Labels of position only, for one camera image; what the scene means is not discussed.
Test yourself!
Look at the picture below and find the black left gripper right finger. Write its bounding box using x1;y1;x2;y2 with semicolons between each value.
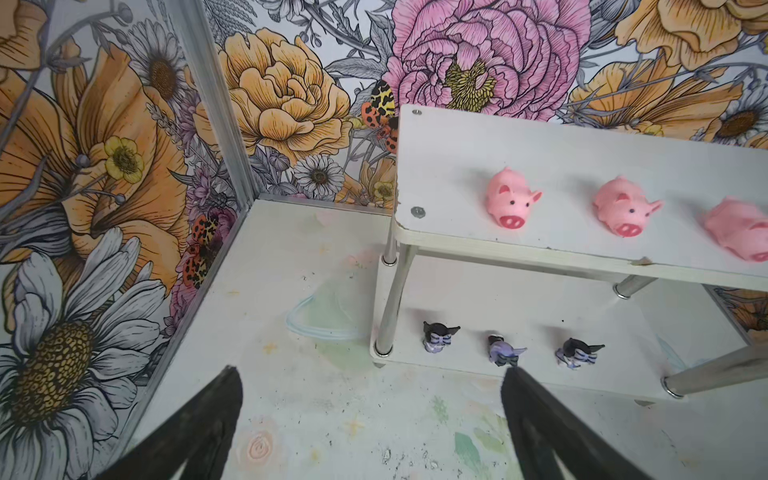
501;367;648;479

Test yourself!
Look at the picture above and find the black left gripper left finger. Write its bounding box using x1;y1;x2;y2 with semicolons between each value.
98;366;243;480

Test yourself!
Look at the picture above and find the black purple figure toy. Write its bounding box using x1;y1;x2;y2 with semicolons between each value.
555;338;605;369

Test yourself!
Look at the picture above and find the small purple figure toy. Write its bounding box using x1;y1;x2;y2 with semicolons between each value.
487;334;527;368

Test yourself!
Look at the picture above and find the purple black-eared figure toy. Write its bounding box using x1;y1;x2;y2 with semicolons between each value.
423;321;461;354

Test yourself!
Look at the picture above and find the pink pig toy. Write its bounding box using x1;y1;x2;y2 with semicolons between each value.
485;168;542;230
704;196;767;263
593;175;664;238

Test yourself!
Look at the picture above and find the white two-tier shelf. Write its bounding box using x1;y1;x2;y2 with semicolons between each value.
370;105;767;400

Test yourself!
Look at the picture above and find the aluminium corner post left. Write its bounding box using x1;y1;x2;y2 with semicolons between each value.
163;0;260;211

